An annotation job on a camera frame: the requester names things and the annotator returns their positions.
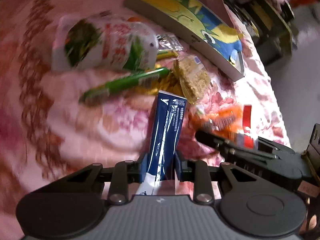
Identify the dark wooden desk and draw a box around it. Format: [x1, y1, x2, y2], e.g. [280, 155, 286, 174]
[224, 0, 295, 66]

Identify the yellow snack bar packet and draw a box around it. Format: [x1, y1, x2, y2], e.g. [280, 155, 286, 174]
[156, 49, 179, 61]

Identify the clear-wrapped cracker pack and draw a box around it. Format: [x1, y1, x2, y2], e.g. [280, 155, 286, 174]
[174, 55, 210, 105]

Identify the white green red snack bag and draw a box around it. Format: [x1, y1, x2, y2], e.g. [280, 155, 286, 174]
[51, 15, 158, 72]

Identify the grey box with colourful lining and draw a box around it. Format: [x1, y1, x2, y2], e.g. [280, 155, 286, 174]
[124, 0, 244, 81]

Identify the orange red-striped snack bag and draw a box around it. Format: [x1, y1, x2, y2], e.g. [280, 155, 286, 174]
[189, 104, 258, 150]

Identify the green snack stick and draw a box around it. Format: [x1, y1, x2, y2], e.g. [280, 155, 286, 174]
[79, 67, 170, 106]

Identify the blue white snack packet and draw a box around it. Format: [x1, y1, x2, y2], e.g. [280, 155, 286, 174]
[136, 90, 187, 196]

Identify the pink floral bedspread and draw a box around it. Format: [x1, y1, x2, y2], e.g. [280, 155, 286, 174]
[1, 0, 291, 239]

